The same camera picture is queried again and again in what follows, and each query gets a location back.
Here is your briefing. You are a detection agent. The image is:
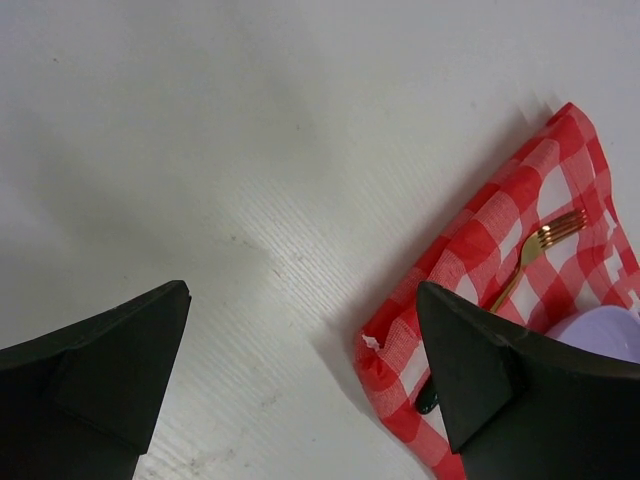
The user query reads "gold fork green handle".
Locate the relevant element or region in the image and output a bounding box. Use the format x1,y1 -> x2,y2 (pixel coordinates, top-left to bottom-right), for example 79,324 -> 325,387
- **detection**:
414,210 -> 588,415

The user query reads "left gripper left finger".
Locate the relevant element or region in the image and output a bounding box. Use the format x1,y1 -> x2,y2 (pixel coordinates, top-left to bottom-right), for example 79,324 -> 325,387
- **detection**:
1,280 -> 191,479

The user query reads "red checkered cloth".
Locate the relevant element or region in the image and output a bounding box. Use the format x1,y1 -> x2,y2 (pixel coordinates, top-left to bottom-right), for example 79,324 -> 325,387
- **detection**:
354,103 -> 639,479

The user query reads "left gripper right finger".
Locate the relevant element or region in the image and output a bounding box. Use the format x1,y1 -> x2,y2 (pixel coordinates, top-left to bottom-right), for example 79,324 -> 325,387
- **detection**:
416,282 -> 639,479

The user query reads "purple plate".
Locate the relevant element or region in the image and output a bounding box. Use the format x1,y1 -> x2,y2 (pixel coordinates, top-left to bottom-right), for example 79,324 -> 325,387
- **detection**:
546,305 -> 640,364

